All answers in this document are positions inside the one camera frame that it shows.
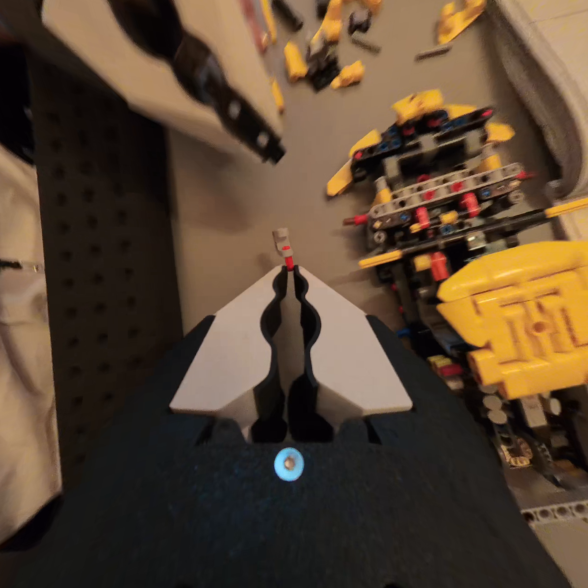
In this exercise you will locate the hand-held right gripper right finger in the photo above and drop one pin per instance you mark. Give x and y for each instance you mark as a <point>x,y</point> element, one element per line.
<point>358,367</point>

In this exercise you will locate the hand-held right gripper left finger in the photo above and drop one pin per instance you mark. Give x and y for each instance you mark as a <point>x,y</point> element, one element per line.
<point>220,363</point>

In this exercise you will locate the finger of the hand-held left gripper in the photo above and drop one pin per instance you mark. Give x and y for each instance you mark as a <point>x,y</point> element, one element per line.
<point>229,59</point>
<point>92,41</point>

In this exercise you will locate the grey connector with red pin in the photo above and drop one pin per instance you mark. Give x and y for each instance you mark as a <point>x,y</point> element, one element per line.
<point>282,239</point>

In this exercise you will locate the grey desk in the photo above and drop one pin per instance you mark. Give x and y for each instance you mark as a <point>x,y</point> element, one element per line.
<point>220,193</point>

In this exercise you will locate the pile of loose building pieces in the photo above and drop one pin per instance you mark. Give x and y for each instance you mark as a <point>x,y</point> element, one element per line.
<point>294,59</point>

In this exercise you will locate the partly built yellow toy car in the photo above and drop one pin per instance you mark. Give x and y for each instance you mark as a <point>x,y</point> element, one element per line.
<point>436,206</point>

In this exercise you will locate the white t-shirt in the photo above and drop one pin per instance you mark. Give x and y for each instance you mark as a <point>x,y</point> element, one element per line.
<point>23,367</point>

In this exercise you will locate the dark grey axle pin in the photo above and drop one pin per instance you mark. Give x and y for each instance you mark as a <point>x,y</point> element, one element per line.
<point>434,53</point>

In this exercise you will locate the yellow piece with long rod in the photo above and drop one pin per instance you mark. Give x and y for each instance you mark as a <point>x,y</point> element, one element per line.
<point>459,18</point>

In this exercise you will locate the open instruction booklet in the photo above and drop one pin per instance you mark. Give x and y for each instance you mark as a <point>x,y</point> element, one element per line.
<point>542,69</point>

